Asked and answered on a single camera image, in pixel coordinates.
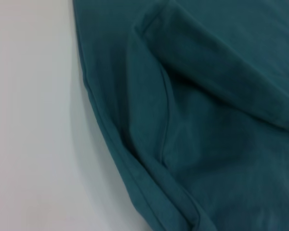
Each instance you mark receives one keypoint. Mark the blue shirt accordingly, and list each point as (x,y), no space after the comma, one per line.
(183,120)

